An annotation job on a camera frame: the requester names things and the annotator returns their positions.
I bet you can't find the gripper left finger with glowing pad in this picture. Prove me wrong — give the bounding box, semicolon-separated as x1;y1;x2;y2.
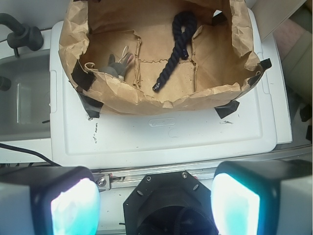
0;166;100;235

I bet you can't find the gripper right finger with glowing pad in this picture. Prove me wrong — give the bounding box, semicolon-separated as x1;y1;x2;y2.
211;160;313;235

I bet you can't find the white plastic bin lid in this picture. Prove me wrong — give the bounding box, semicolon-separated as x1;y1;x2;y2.
50;12;292;169

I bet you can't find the grey sink basin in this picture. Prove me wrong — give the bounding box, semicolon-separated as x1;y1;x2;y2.
0;49;50;141

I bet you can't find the brown paper bag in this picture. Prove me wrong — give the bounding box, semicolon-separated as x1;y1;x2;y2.
59;0;271;115

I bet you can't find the grey plush bunny toy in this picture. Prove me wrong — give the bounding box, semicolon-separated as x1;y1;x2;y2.
98;53;134;81

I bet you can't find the aluminium rail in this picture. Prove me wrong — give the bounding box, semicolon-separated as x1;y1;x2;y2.
92;144;313;191

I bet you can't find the black cable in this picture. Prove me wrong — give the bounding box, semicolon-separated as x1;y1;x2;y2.
0;143;59;167

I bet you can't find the black octagonal mount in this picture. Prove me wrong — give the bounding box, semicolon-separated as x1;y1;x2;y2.
123;171;219;235

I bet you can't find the dark blue twisted rope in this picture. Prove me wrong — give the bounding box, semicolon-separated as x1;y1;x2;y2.
152;11;198;92

